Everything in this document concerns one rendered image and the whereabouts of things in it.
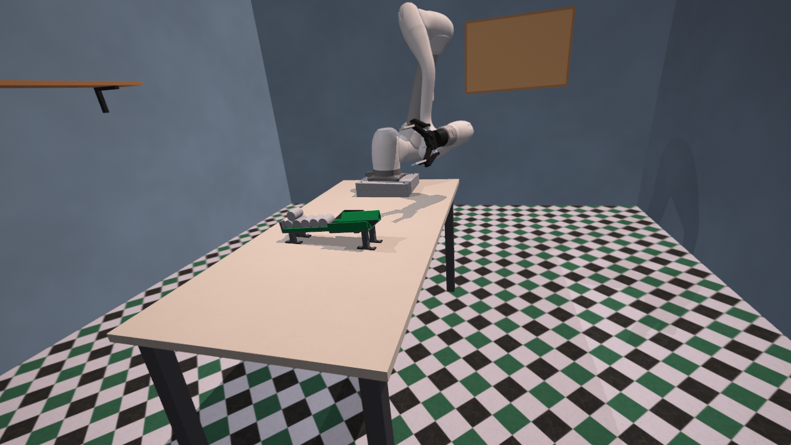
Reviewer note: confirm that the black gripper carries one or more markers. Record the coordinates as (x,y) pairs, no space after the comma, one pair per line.
(433,140)

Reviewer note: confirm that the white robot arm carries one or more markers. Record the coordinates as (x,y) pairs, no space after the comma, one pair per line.
(426,33)

